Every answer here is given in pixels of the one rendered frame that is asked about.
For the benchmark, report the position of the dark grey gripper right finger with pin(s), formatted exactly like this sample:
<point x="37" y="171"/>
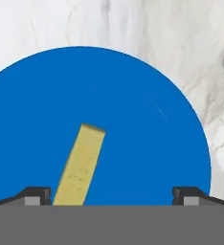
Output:
<point x="189" y="195"/>

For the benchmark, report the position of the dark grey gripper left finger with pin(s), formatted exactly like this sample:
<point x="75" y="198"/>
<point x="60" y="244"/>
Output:
<point x="34" y="195"/>

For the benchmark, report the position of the yellow butter stick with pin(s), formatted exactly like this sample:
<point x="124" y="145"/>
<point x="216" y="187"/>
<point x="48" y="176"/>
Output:
<point x="80" y="166"/>

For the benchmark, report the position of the blue round plate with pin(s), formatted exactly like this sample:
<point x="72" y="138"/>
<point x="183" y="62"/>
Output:
<point x="126" y="127"/>

